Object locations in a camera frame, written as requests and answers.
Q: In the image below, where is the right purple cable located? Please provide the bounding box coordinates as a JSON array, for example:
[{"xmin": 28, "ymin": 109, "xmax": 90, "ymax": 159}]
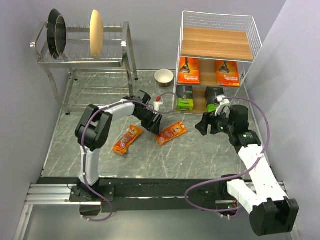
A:
[{"xmin": 184, "ymin": 96, "xmax": 271, "ymax": 219}]

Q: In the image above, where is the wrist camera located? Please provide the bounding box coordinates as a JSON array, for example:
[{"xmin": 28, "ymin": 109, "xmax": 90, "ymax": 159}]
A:
[
  {"xmin": 152, "ymin": 96, "xmax": 166, "ymax": 112},
  {"xmin": 214, "ymin": 94, "xmax": 230, "ymax": 116}
]

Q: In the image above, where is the orange Gillette Fusion pack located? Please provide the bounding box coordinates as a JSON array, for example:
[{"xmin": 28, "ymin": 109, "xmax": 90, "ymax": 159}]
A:
[{"xmin": 215, "ymin": 60, "xmax": 240, "ymax": 87}]

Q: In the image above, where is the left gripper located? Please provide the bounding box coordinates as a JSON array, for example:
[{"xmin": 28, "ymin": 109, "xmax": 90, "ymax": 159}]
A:
[{"xmin": 134, "ymin": 109, "xmax": 163, "ymax": 137}]

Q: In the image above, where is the beige plate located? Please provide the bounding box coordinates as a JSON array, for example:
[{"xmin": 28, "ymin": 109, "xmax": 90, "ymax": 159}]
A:
[{"xmin": 89, "ymin": 9, "xmax": 104, "ymax": 59}]

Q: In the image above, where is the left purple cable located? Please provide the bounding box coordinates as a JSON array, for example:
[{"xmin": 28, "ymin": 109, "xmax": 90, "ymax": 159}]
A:
[{"xmin": 81, "ymin": 92, "xmax": 179, "ymax": 223}]

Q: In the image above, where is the steel dish rack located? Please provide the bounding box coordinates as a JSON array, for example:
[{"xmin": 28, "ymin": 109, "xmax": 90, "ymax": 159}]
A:
[{"xmin": 30, "ymin": 21, "xmax": 139, "ymax": 115}]

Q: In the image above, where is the black plate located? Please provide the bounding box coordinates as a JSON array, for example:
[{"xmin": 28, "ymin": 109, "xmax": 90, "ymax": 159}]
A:
[{"xmin": 47, "ymin": 8, "xmax": 67, "ymax": 59}]

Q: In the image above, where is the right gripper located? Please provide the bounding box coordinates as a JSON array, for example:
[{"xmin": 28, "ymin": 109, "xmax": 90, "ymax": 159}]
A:
[{"xmin": 195, "ymin": 106, "xmax": 235, "ymax": 136}]

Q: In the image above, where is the orange razor bag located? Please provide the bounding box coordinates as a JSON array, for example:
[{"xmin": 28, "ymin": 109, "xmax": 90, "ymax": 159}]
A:
[
  {"xmin": 112, "ymin": 125, "xmax": 143, "ymax": 154},
  {"xmin": 154, "ymin": 121, "xmax": 188, "ymax": 146}
]

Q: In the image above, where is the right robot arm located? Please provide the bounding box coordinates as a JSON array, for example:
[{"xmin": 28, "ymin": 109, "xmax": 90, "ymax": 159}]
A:
[{"xmin": 195, "ymin": 105, "xmax": 299, "ymax": 236}]

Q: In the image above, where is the purple cable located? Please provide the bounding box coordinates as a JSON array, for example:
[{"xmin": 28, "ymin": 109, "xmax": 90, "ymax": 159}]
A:
[
  {"xmin": 184, "ymin": 96, "xmax": 271, "ymax": 219},
  {"xmin": 81, "ymin": 92, "xmax": 179, "ymax": 223}
]

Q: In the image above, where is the white brown bowl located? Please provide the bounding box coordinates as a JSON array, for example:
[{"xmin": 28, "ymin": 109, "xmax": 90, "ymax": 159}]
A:
[{"xmin": 154, "ymin": 69, "xmax": 174, "ymax": 87}]

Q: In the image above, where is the black green razor box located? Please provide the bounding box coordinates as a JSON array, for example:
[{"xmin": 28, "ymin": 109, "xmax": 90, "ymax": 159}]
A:
[
  {"xmin": 176, "ymin": 85, "xmax": 194, "ymax": 112},
  {"xmin": 205, "ymin": 87, "xmax": 225, "ymax": 112}
]

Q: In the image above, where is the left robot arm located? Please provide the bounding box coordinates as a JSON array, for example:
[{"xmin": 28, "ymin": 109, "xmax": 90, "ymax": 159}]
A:
[{"xmin": 75, "ymin": 90, "xmax": 163, "ymax": 201}]

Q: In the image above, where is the orange razor pack back side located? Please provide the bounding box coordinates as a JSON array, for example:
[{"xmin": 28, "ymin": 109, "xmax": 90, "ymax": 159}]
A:
[{"xmin": 177, "ymin": 57, "xmax": 200, "ymax": 85}]

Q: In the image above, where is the white wire wooden shelf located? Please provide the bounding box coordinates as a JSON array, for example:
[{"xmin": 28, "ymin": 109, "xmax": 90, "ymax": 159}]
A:
[{"xmin": 173, "ymin": 10, "xmax": 262, "ymax": 115}]

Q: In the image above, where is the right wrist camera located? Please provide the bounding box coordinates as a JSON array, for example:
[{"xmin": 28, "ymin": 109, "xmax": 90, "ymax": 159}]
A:
[{"xmin": 214, "ymin": 94, "xmax": 230, "ymax": 116}]

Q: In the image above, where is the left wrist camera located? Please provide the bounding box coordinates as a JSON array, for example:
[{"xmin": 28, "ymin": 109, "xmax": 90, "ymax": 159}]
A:
[{"xmin": 152, "ymin": 96, "xmax": 166, "ymax": 112}]

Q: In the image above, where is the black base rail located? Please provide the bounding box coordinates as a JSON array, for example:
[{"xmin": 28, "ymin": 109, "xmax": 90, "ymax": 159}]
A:
[{"xmin": 69, "ymin": 178, "xmax": 240, "ymax": 217}]

